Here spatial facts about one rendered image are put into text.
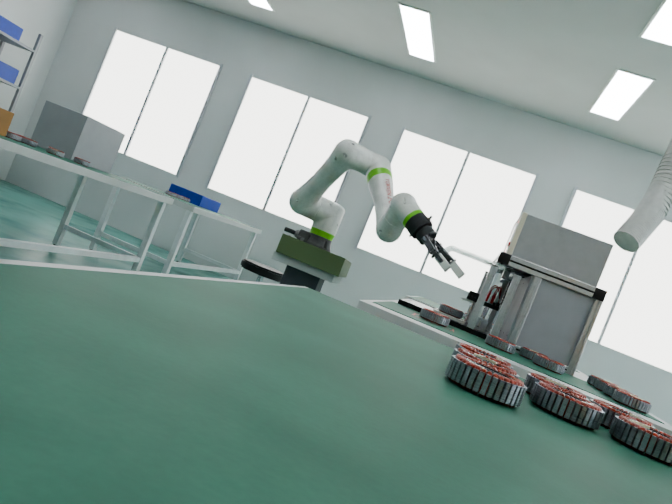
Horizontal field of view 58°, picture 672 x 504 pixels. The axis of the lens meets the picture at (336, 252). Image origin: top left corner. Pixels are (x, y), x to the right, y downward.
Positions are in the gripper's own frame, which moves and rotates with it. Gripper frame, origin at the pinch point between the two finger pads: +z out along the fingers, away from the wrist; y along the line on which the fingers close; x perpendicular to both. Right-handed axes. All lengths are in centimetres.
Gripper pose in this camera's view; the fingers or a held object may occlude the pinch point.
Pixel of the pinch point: (453, 270)
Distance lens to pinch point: 226.8
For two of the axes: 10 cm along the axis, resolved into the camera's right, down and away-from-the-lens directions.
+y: 5.3, 2.1, 8.2
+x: -7.0, 6.6, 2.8
